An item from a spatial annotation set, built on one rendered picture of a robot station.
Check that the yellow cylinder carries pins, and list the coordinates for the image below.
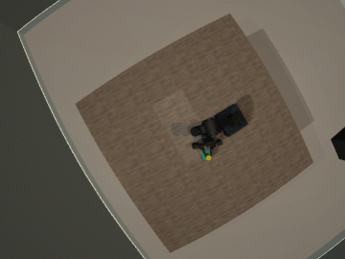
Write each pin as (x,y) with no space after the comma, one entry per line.
(208,157)

